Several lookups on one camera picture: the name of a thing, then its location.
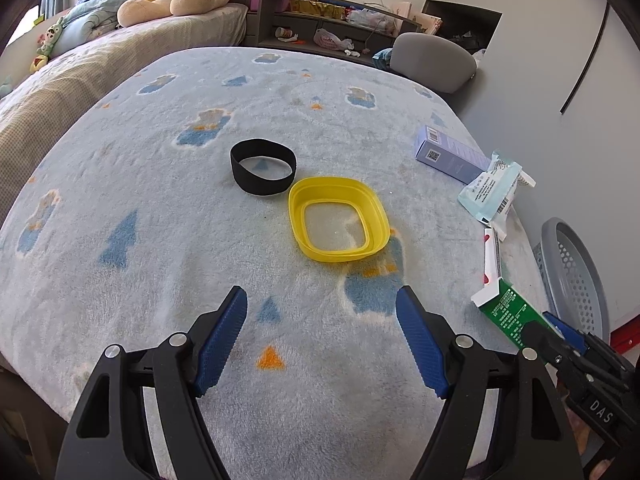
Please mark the teal cloth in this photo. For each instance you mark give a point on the teal cloth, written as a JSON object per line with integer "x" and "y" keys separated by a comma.
{"x": 383, "y": 59}

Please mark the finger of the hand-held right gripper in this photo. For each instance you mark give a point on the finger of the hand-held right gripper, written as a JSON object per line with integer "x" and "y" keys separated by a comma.
{"x": 550, "y": 350}
{"x": 565, "y": 330}

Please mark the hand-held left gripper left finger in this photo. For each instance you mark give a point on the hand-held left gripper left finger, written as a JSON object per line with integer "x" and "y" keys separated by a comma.
{"x": 222, "y": 340}

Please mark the dark clothes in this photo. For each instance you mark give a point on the dark clothes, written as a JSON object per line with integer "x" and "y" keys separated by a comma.
{"x": 465, "y": 40}

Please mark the grey chair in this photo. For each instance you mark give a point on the grey chair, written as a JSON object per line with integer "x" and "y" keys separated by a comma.
{"x": 430, "y": 60}

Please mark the yellow plush toy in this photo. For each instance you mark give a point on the yellow plush toy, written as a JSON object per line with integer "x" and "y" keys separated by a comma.
{"x": 39, "y": 64}

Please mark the gold foil packets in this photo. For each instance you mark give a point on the gold foil packets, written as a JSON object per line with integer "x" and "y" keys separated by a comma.
{"x": 315, "y": 8}

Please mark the yellow plastic lid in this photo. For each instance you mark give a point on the yellow plastic lid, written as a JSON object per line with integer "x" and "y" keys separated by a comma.
{"x": 300, "y": 200}

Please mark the light blue printed blanket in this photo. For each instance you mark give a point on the light blue printed blanket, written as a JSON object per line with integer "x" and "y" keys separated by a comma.
{"x": 150, "y": 285}

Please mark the small blue plush toy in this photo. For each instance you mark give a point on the small blue plush toy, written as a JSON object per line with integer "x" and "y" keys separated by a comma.
{"x": 5, "y": 87}

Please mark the black elastic band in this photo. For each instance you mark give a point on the black elastic band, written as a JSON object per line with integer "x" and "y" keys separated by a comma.
{"x": 260, "y": 189}

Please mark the small paper cup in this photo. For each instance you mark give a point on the small paper cup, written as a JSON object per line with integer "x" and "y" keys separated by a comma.
{"x": 285, "y": 33}

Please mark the purple cardboard box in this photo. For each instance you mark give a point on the purple cardboard box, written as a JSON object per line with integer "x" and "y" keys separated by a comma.
{"x": 450, "y": 157}

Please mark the white pink plastic bag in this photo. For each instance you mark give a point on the white pink plastic bag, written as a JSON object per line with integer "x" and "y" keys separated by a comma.
{"x": 330, "y": 40}

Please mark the grey bed with beige cover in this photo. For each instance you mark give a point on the grey bed with beige cover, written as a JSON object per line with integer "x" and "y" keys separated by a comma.
{"x": 60, "y": 85}

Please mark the blue white mask packet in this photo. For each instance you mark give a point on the blue white mask packet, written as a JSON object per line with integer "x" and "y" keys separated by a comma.
{"x": 487, "y": 192}

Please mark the grey shelf unit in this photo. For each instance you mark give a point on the grey shelf unit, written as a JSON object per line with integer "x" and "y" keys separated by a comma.
{"x": 300, "y": 22}

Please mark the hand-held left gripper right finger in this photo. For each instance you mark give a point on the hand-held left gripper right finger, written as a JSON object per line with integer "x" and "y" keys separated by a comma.
{"x": 420, "y": 345}

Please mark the red flat box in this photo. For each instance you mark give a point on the red flat box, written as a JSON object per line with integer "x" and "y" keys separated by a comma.
{"x": 625, "y": 342}

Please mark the window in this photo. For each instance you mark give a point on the window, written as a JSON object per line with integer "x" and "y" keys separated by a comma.
{"x": 27, "y": 30}

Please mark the light blue quilt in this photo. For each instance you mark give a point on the light blue quilt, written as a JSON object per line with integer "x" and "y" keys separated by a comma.
{"x": 95, "y": 5}

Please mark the green plush toy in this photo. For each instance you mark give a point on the green plush toy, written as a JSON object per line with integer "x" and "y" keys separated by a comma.
{"x": 50, "y": 37}

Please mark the green and white small carton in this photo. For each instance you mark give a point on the green and white small carton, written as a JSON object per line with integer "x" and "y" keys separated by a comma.
{"x": 510, "y": 312}

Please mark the white plastic wrapper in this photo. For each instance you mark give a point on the white plastic wrapper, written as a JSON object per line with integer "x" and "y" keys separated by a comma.
{"x": 501, "y": 225}

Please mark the pink paper bags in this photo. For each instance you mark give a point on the pink paper bags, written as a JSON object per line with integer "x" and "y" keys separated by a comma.
{"x": 420, "y": 17}

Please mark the grey plastic basket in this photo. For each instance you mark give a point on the grey plastic basket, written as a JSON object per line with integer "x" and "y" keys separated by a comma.
{"x": 575, "y": 280}

